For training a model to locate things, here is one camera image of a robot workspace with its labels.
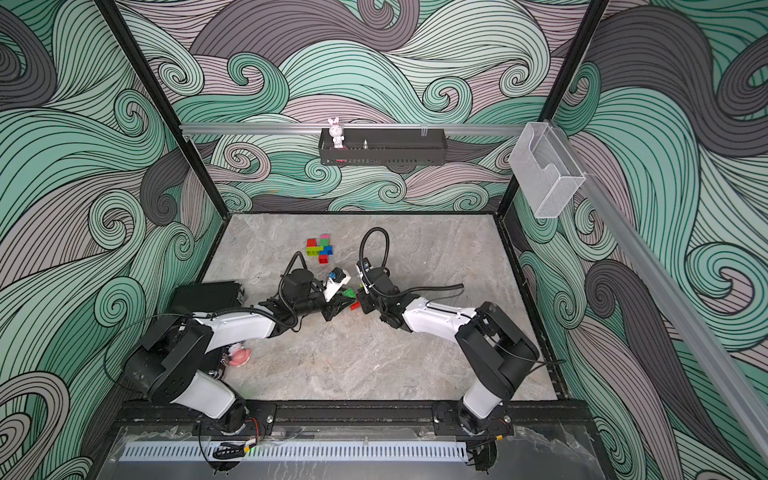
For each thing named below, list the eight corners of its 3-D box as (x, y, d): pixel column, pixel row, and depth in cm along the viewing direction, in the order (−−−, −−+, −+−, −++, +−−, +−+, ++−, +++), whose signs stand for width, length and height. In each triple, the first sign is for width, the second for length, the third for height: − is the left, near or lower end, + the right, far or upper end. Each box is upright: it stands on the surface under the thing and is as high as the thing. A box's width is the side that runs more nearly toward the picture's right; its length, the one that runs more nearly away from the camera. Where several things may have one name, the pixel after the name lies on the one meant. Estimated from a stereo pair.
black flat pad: (180, 312, 95) (168, 302, 90) (190, 292, 100) (179, 281, 95) (241, 312, 95) (233, 302, 90) (248, 292, 100) (240, 281, 95)
